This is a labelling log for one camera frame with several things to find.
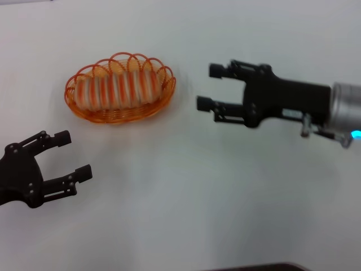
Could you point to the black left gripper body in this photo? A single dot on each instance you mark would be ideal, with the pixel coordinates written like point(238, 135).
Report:
point(19, 172)

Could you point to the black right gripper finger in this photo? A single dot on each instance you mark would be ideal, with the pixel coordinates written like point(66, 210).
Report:
point(204, 103)
point(216, 70)

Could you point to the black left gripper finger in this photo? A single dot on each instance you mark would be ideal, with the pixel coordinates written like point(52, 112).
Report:
point(83, 174)
point(62, 139)

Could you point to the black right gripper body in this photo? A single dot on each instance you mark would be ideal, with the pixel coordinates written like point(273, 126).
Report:
point(287, 96)

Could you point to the orange striped bread loaf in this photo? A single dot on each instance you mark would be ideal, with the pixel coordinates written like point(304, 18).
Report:
point(118, 90)

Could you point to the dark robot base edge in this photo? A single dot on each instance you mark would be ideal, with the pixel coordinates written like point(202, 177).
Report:
point(253, 267)

